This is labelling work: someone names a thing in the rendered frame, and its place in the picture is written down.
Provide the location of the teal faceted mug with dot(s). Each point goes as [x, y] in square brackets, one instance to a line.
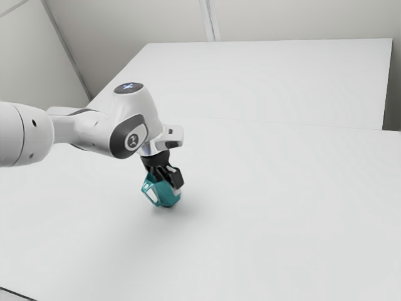
[161, 194]

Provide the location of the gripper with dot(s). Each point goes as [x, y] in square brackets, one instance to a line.
[156, 163]

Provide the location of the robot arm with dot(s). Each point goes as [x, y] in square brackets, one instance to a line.
[94, 125]

